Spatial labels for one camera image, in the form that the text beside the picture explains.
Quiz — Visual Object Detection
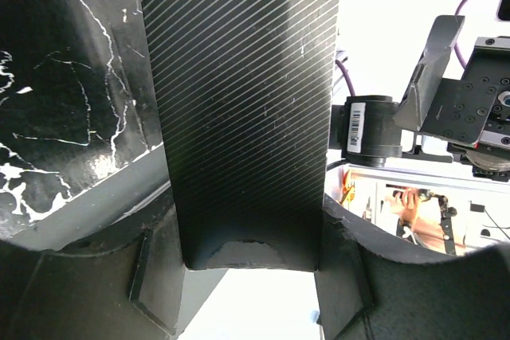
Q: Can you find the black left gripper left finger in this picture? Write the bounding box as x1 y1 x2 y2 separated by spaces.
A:
1 196 184 339

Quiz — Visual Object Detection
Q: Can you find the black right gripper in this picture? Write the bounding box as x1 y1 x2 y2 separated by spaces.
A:
394 15 509 181

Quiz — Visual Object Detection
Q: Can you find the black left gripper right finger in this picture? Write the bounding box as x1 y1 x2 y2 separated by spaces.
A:
315 197 509 339

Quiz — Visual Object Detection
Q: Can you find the green black Gillette box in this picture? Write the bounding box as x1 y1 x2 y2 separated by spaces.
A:
141 0 339 271

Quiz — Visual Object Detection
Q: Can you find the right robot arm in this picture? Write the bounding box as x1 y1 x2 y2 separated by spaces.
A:
329 15 509 182

